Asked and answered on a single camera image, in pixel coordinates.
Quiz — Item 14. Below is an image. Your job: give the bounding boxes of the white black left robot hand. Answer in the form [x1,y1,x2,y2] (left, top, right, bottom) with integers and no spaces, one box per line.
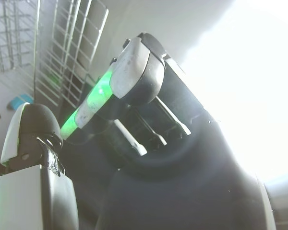
[0,32,276,230]

